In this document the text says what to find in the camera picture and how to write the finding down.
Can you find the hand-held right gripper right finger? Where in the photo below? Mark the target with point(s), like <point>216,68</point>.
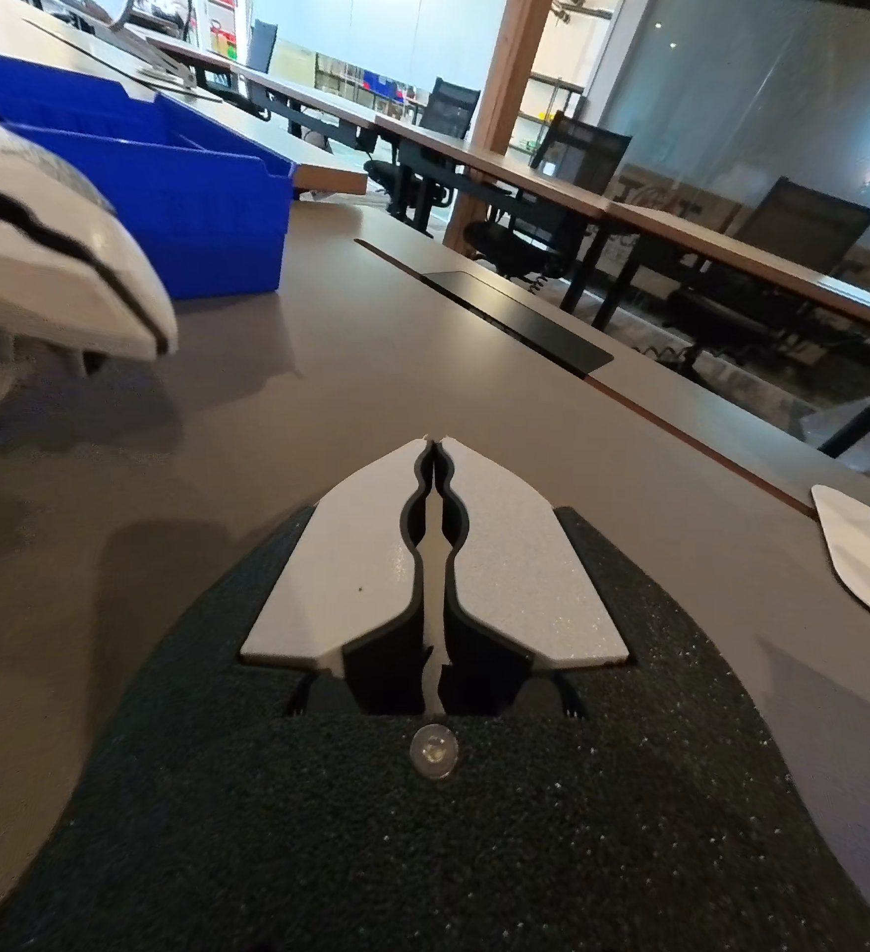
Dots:
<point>524,573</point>

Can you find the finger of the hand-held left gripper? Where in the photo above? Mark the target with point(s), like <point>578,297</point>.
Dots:
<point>70,204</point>
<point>40,290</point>

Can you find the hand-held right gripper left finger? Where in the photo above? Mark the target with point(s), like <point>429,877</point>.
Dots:
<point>338,573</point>

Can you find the blue plastic bin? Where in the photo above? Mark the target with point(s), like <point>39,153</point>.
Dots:
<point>182,201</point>

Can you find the grey tilted display stand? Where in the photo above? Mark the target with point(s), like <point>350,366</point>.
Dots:
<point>156,56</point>

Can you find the shelf with coloured boxes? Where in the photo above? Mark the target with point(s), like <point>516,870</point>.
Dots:
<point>223,41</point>

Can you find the wooden-edged grey desk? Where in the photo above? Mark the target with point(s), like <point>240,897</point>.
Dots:
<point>286,141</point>

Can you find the grey-blue office chair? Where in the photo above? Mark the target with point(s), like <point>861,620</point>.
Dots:
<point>260,44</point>

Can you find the long desk with black legs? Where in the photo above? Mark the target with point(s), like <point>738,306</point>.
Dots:
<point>494,167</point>
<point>293,93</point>
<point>777,260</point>

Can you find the row of blue storage bins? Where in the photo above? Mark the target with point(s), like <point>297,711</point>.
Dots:
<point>377,83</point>

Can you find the black mesh office chair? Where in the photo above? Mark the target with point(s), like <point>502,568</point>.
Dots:
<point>583,149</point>
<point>806,223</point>
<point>446,111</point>

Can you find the wooden pillar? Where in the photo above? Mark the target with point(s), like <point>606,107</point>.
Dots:
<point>513,97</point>

